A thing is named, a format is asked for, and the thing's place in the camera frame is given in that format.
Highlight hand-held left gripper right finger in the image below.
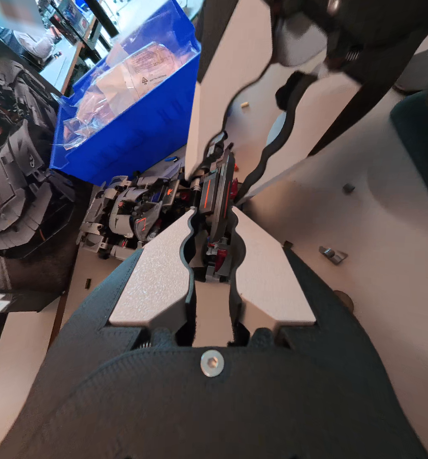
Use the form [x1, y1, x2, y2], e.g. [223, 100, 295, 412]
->
[229, 207, 317, 339]

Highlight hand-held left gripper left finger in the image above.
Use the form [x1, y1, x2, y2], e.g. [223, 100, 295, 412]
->
[108, 209, 197, 336]

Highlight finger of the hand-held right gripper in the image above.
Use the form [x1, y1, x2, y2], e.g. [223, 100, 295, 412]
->
[235, 68, 362, 205]
[185, 0, 275, 180]

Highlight partly built lego car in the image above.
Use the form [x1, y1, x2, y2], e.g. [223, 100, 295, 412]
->
[76, 172, 238, 284]

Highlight grey lego door panel assembly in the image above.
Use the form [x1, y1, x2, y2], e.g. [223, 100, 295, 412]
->
[191, 142, 238, 230]

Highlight grey lego hinge panel piece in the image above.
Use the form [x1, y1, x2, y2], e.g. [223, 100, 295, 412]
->
[319, 246, 348, 265]

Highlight black round lego dish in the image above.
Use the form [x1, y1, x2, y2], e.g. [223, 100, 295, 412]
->
[333, 290, 354, 313]

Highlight dark lego set box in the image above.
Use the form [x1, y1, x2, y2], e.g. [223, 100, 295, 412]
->
[0, 27, 89, 312]

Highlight dark teal cloth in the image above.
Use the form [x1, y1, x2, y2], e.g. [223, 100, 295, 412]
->
[390, 90, 428, 202]

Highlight clear plastic parts bags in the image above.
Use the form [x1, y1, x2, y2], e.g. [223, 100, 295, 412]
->
[61, 34, 200, 151]

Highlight blue plastic bin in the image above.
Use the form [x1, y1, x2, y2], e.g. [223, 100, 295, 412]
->
[49, 0, 202, 187]

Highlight black metal pole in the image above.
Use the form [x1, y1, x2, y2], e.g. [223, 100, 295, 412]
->
[82, 0, 113, 51]

